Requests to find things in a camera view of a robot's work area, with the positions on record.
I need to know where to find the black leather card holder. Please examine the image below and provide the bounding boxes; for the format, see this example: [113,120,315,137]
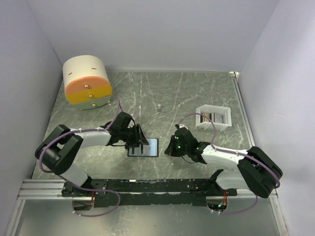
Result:
[127,138,159,157]

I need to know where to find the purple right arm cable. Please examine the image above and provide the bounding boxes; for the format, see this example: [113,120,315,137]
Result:
[175,113,281,215]

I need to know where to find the grey card stack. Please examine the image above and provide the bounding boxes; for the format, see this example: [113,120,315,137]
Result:
[201,112,225,123]

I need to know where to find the beige orange mini drawer cabinet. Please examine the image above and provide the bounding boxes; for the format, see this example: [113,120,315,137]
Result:
[63,55,112,110]

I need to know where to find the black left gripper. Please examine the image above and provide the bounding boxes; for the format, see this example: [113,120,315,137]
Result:
[120,123,149,148]

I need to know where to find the aluminium rail frame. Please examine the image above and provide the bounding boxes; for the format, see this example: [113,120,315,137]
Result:
[16,71,288,236]

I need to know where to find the white card tray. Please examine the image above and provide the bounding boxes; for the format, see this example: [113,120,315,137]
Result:
[195,105,232,131]

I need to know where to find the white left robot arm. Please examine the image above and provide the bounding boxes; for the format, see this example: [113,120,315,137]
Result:
[35,112,149,196]

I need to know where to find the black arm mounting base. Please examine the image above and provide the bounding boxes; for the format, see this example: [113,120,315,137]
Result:
[61,178,238,209]

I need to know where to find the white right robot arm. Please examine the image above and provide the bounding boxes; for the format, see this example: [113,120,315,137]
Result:
[164,127,283,198]

